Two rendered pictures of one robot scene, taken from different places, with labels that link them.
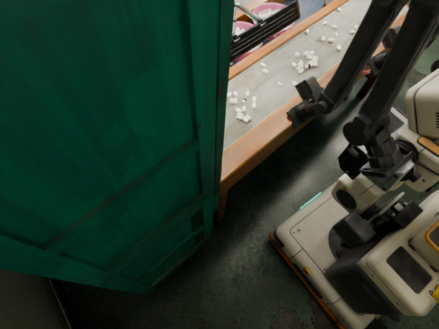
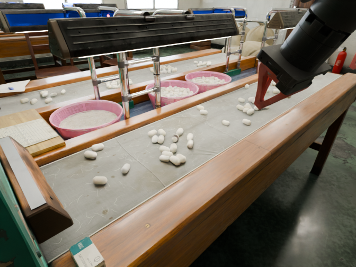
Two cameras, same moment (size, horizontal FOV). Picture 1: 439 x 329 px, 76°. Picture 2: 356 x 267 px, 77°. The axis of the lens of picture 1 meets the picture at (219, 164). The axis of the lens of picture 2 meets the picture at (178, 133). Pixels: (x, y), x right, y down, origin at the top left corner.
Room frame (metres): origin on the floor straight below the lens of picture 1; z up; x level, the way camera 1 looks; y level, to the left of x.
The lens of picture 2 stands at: (0.32, -0.13, 1.14)
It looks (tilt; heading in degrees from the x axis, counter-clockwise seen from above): 30 degrees down; 1
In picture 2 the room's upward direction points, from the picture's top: 1 degrees clockwise
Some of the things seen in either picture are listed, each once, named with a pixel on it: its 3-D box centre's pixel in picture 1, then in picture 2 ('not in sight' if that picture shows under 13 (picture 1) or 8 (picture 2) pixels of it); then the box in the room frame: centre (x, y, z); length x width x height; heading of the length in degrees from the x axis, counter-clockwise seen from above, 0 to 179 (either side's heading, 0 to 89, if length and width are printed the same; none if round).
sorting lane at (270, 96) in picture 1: (302, 61); (248, 106); (1.28, -0.43, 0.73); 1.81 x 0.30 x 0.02; 135
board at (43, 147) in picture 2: not in sight; (23, 131); (0.94, 0.39, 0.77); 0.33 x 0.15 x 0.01; 45
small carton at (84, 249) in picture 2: not in sight; (87, 257); (0.53, 0.02, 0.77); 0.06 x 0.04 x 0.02; 45
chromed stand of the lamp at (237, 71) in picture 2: not in sight; (226, 42); (2.05, -0.44, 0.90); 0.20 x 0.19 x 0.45; 135
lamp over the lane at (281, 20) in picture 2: not in sight; (302, 18); (1.70, -0.77, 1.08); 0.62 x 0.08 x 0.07; 135
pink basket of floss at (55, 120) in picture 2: not in sight; (89, 123); (1.10, 0.24, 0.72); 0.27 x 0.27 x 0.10
